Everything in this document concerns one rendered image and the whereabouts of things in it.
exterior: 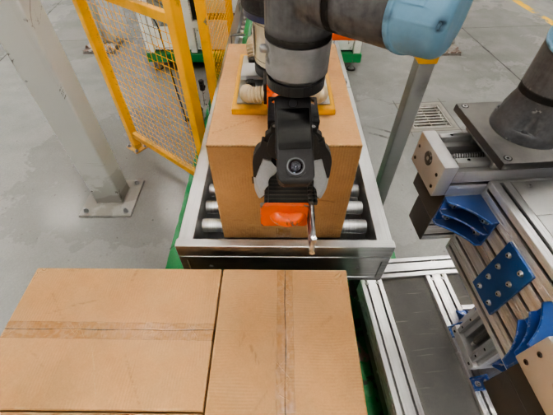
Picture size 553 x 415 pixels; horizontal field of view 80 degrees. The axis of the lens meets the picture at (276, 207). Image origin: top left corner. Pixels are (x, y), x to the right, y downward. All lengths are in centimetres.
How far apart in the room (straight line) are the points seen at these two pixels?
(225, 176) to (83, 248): 127
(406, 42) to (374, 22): 3
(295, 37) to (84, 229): 189
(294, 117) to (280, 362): 70
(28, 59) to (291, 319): 142
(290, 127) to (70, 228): 188
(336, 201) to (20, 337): 97
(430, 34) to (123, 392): 97
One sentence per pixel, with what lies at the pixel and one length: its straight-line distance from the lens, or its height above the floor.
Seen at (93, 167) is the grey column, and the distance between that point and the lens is 201.
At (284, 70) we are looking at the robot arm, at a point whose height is 130.
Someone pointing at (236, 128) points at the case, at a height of 95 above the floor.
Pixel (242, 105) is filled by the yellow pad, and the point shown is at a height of 97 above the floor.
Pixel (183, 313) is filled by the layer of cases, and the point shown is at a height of 54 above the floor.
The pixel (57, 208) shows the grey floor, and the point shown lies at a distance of 234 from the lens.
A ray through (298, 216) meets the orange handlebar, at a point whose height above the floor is 109.
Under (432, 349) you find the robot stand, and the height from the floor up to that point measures 21.
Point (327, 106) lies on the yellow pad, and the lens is 97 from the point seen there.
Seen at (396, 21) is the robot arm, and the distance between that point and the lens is 32.
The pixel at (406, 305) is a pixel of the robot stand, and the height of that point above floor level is 21.
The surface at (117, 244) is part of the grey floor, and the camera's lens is 199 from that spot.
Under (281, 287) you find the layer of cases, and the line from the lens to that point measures 105.
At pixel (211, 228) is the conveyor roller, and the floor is 54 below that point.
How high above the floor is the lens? 148
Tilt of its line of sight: 49 degrees down
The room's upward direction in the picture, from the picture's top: straight up
